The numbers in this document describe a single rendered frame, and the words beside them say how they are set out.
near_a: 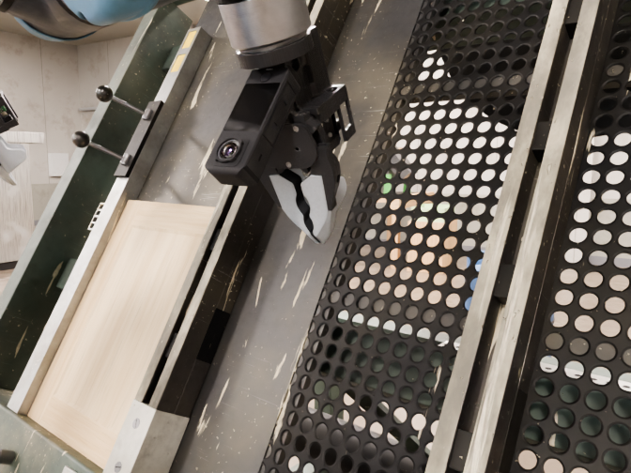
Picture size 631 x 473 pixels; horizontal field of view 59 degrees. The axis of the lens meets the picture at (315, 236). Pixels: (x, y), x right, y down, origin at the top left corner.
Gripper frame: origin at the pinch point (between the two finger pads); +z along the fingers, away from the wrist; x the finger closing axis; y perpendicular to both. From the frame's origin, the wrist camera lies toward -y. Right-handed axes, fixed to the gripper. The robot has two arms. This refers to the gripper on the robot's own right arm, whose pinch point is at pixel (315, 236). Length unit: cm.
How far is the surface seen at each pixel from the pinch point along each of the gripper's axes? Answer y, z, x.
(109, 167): 44, 16, 92
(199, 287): 7.0, 17.4, 30.7
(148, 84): 65, 2, 90
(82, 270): 13, 24, 73
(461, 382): -2.1, 15.9, -14.6
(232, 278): 12.1, 19.1, 28.3
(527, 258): 9.8, 7.8, -19.2
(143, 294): 11, 25, 52
